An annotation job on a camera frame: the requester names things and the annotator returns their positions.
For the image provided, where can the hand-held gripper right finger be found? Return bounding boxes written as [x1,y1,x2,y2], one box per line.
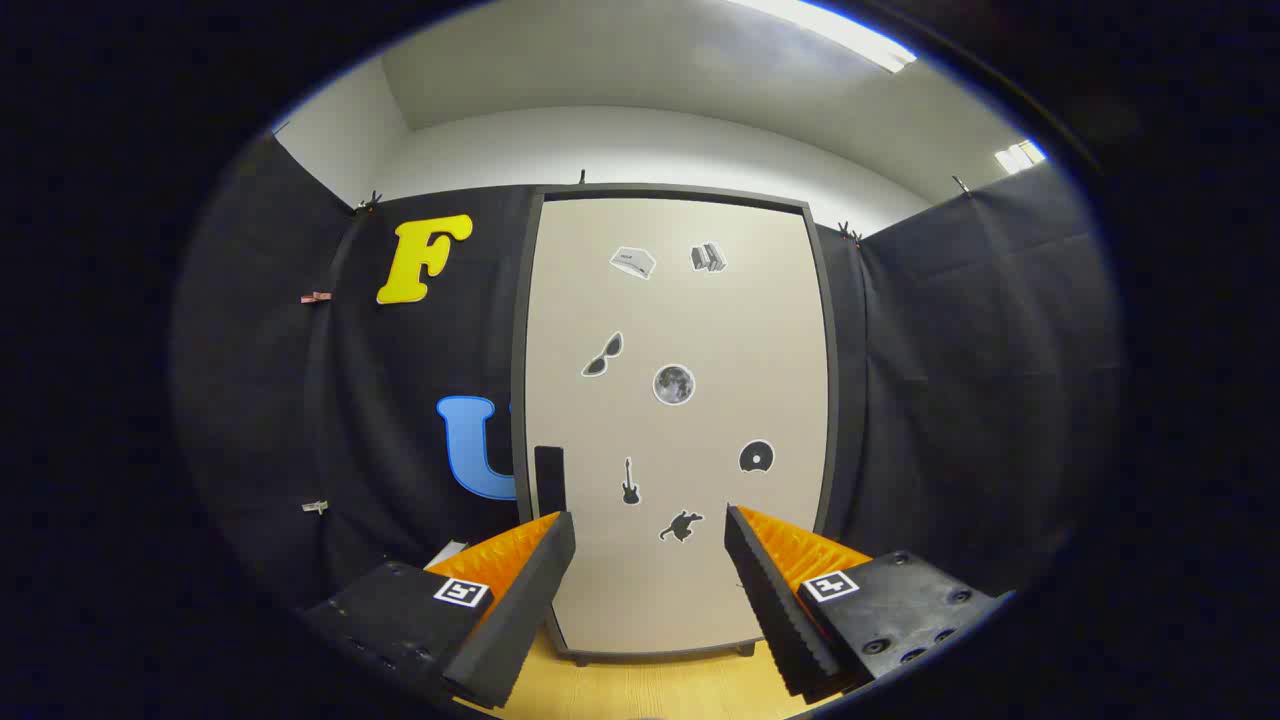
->
[724,504,1004,703]

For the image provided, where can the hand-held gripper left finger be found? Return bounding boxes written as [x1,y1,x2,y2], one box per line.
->
[300,512,578,711]

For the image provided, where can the black door handle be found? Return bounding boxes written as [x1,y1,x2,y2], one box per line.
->
[534,446,567,516]

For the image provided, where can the dark grey cabinet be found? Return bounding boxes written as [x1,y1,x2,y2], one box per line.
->
[510,183,841,666]

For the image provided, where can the black backdrop cloth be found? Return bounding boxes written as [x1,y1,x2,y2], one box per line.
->
[170,135,1126,611]

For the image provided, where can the small ceiling light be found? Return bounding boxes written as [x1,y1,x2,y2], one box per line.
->
[995,140,1047,176]

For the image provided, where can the long ceiling light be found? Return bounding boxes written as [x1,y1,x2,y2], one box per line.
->
[740,0,917,73]

